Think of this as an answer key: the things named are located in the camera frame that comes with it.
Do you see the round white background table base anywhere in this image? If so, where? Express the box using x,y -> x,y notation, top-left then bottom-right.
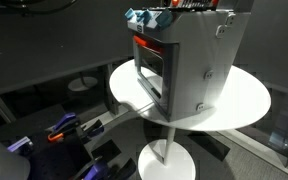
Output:
67,75 -> 99,93

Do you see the large blue stove knob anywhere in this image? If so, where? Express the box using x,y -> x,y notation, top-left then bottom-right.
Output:
155,8 -> 174,30

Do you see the purple clamp with orange tip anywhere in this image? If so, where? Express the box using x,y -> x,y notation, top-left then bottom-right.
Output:
47,112 -> 105,144

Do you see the purple spring clamp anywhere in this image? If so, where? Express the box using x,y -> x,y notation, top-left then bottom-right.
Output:
6,135 -> 35,157
83,157 -> 137,180

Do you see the small blue stove knob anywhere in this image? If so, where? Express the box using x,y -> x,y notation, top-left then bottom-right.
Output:
124,7 -> 136,21
142,9 -> 154,25
135,10 -> 145,21

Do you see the grey glass oven door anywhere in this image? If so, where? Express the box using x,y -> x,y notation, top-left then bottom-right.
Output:
132,34 -> 180,122

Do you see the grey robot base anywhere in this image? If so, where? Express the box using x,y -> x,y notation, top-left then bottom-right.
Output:
0,128 -> 32,180

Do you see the grey toy stove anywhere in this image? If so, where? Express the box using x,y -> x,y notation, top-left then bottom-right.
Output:
126,0 -> 252,123

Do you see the orange oven door handle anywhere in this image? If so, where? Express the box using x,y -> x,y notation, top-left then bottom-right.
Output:
132,34 -> 167,56

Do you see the round white pedestal table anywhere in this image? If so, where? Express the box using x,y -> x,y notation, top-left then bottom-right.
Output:
108,58 -> 272,180

